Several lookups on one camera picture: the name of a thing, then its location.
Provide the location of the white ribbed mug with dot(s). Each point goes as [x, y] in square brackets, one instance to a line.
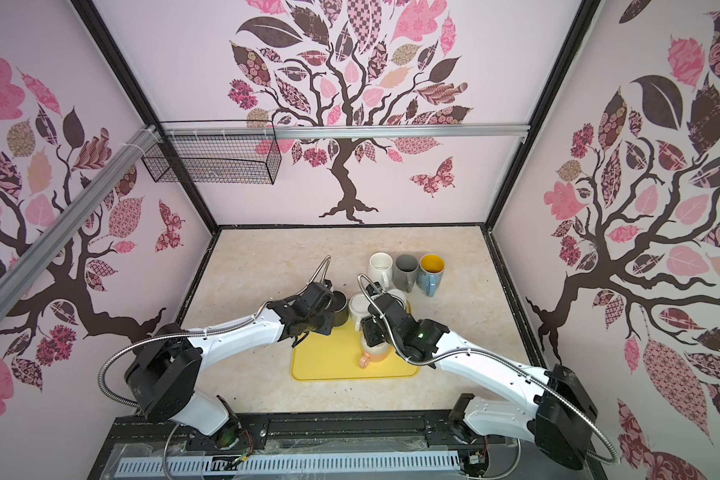
[380, 270]

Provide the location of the yellow plastic tray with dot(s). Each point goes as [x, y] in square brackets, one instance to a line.
[335, 357]

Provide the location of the black wire basket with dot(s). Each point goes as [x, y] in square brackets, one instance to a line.
[221, 152]

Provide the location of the black base frame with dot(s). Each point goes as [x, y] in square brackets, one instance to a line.
[491, 457]

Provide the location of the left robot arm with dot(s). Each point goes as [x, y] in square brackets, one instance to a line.
[210, 416]

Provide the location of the aluminium rail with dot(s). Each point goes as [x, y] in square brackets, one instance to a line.
[355, 132]
[40, 254]

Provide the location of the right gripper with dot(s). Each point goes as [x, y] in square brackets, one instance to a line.
[368, 329]

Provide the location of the grey mug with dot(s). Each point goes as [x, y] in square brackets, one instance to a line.
[405, 272]

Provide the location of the aluminium rail back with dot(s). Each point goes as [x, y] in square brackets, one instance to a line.
[355, 132]

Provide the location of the orange speckled mug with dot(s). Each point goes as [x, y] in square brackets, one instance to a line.
[372, 354]

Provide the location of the black and white mug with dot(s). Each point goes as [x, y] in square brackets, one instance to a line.
[399, 295]

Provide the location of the aluminium rail left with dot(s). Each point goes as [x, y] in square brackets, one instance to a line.
[40, 254]

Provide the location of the blue butterfly mug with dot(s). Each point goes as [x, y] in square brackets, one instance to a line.
[430, 272]

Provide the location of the white slotted cable duct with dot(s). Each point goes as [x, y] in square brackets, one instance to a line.
[201, 467]

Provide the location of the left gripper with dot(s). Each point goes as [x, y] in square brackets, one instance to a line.
[327, 327]

